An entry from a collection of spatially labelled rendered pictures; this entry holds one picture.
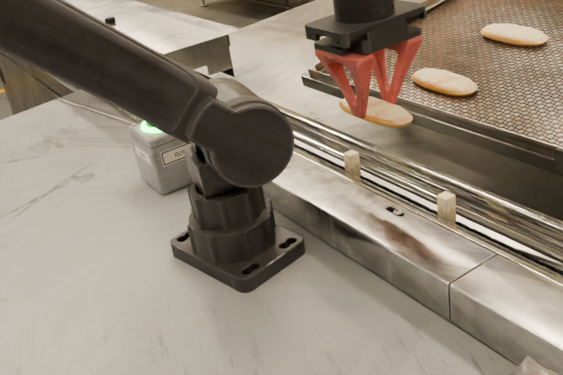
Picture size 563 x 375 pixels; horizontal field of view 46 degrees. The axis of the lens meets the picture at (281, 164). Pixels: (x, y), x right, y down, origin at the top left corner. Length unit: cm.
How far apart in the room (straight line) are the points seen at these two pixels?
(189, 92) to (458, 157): 37
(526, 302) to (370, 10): 28
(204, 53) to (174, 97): 52
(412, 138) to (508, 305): 40
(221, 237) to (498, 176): 33
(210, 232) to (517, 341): 29
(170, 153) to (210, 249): 20
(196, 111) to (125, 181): 34
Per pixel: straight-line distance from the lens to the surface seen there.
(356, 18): 62
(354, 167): 73
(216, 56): 109
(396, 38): 63
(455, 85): 79
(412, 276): 57
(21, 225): 85
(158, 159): 80
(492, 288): 53
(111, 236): 76
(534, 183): 76
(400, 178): 71
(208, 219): 63
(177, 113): 57
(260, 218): 63
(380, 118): 65
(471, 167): 79
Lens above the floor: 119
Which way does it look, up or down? 26 degrees down
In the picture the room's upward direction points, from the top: 9 degrees counter-clockwise
